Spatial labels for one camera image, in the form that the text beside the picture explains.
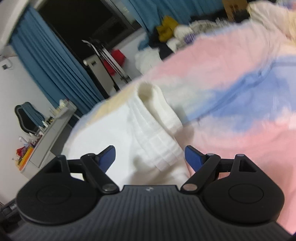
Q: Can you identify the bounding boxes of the white sweatpants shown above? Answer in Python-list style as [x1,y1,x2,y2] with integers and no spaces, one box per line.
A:
[62,82,190,187]

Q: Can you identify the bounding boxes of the folding drying rack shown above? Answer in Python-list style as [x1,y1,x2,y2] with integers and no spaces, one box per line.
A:
[82,40,131,94]

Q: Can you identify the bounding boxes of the white clothes pile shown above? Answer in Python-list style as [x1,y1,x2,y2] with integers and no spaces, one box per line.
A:
[135,19,228,74]

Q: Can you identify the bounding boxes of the white desk with drawers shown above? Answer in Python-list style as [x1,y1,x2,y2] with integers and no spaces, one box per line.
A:
[20,101,77,179]

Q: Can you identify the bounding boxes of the pastel tie-dye duvet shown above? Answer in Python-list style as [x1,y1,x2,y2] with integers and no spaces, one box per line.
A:
[76,0,296,232]

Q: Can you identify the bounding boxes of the black desk chair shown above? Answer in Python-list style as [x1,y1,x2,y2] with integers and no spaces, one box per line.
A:
[15,102,45,135]

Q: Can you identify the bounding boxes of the red cloth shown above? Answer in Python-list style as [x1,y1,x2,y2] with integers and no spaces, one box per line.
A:
[103,49,126,76]

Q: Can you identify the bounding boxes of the blue curtain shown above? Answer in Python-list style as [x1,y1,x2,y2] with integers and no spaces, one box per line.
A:
[10,6,229,115]

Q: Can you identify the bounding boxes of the mustard yellow garment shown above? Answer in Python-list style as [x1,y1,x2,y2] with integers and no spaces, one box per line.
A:
[156,16,179,43]

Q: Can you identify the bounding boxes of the brown paper bag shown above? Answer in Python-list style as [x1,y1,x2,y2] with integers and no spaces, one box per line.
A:
[222,0,249,23]

